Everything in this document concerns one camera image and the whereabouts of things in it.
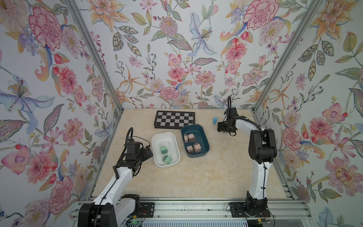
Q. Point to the green plug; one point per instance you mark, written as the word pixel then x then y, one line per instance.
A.
pixel 163 149
pixel 167 159

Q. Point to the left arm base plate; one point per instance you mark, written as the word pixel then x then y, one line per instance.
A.
pixel 144 210

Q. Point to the black white chessboard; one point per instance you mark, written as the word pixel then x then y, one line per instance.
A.
pixel 173 119

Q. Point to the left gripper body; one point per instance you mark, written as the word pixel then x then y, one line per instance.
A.
pixel 143 154

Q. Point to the teal storage box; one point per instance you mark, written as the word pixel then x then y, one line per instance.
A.
pixel 201 138

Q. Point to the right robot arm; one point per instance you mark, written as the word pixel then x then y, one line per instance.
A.
pixel 262 150

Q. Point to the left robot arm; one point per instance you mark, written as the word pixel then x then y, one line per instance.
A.
pixel 113 208

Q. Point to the aluminium rail frame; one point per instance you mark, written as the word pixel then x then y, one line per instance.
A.
pixel 215 213

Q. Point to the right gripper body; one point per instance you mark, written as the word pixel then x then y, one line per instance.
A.
pixel 224 126

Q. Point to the white storage box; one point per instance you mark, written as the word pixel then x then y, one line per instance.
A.
pixel 168 139

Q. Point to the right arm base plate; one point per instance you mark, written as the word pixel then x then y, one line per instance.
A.
pixel 241 210

